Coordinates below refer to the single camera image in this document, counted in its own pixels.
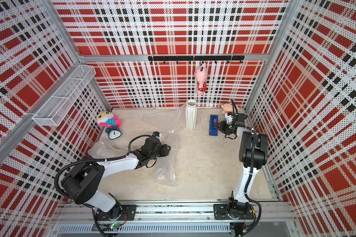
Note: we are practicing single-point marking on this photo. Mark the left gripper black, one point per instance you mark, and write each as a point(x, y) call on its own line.
point(165, 149)

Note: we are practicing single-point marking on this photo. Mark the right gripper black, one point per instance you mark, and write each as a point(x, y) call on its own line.
point(221, 127)

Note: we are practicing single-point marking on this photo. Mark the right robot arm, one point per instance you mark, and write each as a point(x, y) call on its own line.
point(253, 154)

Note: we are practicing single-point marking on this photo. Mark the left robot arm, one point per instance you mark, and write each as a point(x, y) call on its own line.
point(80, 180)

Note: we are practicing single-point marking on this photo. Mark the bubble wrap pile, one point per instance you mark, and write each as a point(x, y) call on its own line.
point(171, 121)

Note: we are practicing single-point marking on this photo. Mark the blue tape dispenser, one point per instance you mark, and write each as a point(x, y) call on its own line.
point(213, 131)

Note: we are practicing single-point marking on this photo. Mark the plush doll blue pants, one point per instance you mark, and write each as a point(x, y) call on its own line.
point(227, 108)

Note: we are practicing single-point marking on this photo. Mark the tall white ribbed vase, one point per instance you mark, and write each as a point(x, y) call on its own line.
point(191, 114)

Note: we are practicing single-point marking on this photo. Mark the teal alarm clock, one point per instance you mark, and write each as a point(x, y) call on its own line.
point(113, 132)

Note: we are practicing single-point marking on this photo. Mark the pink hanging plush toy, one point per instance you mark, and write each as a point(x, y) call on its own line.
point(201, 76)

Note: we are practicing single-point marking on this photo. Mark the white pink owl plush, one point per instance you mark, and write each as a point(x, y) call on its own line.
point(108, 119)

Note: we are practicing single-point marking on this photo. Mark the black hook rail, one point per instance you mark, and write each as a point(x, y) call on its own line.
point(199, 58)

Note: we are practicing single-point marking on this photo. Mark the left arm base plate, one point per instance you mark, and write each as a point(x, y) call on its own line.
point(119, 212)

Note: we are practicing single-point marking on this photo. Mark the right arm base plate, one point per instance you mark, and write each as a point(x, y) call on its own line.
point(243, 211)

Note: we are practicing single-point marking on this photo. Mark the white wire mesh shelf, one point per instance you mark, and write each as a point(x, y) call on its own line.
point(55, 109)

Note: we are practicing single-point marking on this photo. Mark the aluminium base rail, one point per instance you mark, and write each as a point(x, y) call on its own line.
point(177, 218)

